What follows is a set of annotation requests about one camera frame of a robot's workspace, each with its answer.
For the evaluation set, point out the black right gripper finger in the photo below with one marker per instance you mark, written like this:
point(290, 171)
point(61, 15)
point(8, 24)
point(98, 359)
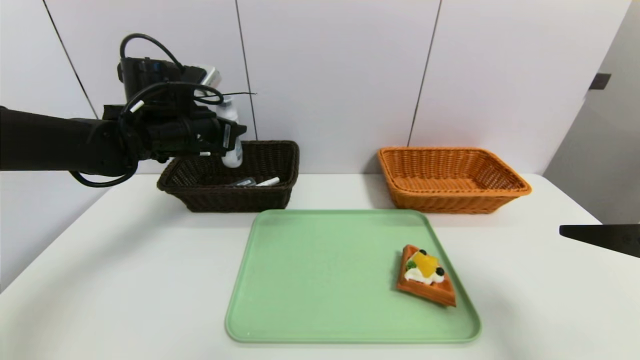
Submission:
point(610, 237)

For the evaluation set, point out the green plastic tray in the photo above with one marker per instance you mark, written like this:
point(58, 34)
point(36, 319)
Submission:
point(320, 280)

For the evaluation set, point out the white translucent plastic bottle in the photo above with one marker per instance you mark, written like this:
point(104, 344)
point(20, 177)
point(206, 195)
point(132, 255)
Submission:
point(232, 159)

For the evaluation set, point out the grey clear pencil lead case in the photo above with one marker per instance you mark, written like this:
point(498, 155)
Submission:
point(243, 182)

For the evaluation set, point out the orange wicker basket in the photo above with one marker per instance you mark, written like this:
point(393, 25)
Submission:
point(450, 202)

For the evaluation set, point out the dark square wall fixture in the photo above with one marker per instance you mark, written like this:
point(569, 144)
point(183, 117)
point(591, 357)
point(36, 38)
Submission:
point(599, 81)

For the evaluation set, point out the toy waffle with fruit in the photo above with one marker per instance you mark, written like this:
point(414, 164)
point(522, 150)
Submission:
point(430, 291)

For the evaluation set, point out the white marker pen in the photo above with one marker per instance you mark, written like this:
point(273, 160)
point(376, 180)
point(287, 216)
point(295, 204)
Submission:
point(269, 181)

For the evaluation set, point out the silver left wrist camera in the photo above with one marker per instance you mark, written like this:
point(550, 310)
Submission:
point(212, 79)

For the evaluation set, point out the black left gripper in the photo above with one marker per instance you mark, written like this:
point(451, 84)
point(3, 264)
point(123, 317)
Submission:
point(227, 137)

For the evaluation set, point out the dark brown wicker basket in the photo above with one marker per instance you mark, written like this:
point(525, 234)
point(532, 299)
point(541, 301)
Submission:
point(230, 200)

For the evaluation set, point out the orange and black left arm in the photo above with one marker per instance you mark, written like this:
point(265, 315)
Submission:
point(50, 140)

